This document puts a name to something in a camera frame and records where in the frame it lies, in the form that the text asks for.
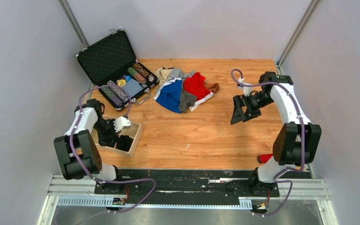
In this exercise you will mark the rolled black underwear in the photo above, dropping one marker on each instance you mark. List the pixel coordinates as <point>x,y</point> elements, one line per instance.
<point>124,143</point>

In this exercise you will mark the grey-green underwear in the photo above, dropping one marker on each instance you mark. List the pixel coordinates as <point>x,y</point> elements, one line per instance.
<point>187,100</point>

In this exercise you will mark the beige underwear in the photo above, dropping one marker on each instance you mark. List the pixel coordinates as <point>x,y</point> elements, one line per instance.
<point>162,74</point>

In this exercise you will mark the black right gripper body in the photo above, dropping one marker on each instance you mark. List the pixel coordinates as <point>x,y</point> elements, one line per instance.
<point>257,101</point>

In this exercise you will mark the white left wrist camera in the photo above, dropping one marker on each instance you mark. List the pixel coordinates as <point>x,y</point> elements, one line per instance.
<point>122,122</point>

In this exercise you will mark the wooden compartment tray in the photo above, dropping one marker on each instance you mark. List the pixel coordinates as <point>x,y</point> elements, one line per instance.
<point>134,132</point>

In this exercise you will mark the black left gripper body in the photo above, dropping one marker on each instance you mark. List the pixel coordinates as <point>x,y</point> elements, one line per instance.
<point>103,128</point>

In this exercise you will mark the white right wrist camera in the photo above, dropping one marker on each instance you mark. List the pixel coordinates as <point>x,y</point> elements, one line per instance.
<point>247,90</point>

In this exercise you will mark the red glitter lint roller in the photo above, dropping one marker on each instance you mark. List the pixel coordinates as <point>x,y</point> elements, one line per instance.
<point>263,158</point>

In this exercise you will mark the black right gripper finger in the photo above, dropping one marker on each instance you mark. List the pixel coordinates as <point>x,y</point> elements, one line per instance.
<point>248,116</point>
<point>238,106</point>

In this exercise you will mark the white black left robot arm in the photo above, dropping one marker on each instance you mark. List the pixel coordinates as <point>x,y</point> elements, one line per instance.
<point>79,137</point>

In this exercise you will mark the black pinstriped underwear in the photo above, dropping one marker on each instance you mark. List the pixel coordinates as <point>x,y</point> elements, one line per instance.
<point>108,141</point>

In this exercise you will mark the blue underwear white waistband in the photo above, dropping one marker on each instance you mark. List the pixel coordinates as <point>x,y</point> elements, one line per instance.
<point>168,95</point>

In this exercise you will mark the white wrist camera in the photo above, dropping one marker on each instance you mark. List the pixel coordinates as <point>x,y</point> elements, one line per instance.
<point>122,122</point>
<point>247,90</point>

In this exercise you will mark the red underwear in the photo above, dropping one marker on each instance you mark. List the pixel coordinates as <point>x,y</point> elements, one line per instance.
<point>195,86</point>

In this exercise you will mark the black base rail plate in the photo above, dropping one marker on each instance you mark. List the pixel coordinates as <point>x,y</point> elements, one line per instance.
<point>186,187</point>

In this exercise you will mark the brown underwear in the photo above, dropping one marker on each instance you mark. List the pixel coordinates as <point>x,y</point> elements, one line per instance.
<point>213,87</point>

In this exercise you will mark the black aluminium poker chip case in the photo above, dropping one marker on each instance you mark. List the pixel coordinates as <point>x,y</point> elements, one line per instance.
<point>112,64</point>

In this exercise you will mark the grey striped underwear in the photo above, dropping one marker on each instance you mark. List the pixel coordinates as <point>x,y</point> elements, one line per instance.
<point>178,73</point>

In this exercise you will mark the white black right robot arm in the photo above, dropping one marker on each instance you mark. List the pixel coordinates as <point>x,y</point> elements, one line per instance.
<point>297,141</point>

